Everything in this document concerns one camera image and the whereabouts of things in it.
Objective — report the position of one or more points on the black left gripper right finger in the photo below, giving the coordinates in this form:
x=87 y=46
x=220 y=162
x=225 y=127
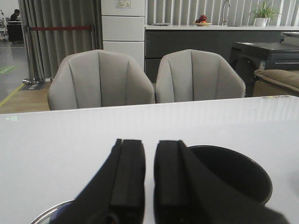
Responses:
x=187 y=192

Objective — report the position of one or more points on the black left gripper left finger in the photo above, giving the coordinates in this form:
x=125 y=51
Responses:
x=115 y=195

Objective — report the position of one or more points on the glass lid with blue knob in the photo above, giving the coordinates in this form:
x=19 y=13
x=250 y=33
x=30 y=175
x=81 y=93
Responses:
x=52 y=213

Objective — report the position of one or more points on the dark blue saucepan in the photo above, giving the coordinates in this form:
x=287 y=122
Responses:
x=237 y=170

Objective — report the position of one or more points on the right grey upholstered chair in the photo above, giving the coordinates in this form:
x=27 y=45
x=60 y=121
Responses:
x=194 y=75

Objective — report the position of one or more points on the grey upholstered chair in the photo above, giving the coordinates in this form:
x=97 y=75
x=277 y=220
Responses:
x=194 y=75
x=99 y=78

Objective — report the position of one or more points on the left grey upholstered chair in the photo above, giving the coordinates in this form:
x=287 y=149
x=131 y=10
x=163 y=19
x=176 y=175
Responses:
x=99 y=78

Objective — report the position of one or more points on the row of coloured stickers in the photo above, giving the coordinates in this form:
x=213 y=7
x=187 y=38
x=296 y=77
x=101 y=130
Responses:
x=276 y=97

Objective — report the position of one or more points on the beige cushion stack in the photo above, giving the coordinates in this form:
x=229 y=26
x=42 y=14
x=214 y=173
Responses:
x=276 y=82

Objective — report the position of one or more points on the dark grey counter cabinet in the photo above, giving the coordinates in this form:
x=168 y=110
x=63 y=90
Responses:
x=160 y=41

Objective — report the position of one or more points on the fruit plate on counter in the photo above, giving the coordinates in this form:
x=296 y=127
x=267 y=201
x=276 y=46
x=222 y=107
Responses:
x=201 y=21

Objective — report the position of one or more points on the red stanchion belt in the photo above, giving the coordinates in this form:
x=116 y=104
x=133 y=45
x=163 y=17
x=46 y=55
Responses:
x=60 y=28

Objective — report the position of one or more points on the grey pleated curtain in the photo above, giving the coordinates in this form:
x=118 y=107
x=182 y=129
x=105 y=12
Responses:
x=51 y=47

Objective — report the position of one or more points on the chrome kitchen faucet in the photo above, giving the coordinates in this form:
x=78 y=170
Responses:
x=225 y=10

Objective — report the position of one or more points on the potted green plant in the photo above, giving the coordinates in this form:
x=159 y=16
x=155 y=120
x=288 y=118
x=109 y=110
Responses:
x=263 y=13

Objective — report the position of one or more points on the seated person in black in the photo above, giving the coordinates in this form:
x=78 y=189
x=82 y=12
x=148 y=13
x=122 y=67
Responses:
x=14 y=28

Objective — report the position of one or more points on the chrome stanchion post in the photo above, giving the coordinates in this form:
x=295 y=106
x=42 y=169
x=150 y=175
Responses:
x=33 y=77

